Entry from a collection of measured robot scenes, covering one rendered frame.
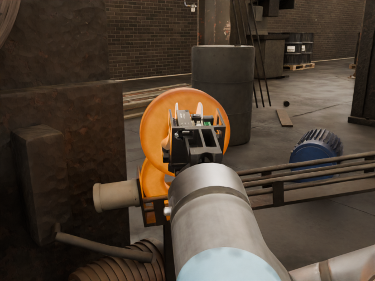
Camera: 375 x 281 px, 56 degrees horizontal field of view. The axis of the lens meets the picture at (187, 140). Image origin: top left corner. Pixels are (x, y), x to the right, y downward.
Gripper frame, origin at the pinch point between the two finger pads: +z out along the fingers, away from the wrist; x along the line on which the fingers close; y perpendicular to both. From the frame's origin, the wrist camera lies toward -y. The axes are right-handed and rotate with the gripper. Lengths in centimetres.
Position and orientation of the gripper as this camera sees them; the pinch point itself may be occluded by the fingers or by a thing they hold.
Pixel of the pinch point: (184, 122)
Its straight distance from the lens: 60.6
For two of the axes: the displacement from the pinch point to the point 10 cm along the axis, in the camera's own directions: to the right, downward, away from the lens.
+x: -9.9, 0.3, -1.2
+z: -1.2, -5.4, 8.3
